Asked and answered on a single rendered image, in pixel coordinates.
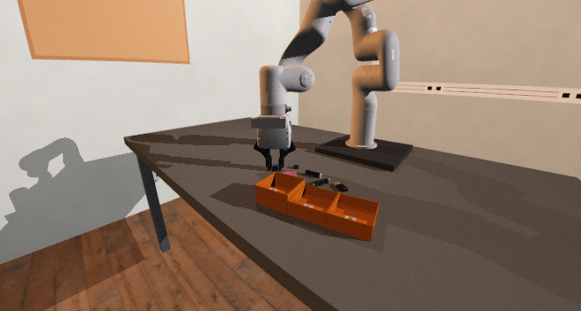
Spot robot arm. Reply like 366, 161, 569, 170
251, 0, 399, 149

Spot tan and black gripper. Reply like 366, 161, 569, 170
253, 113, 296, 171

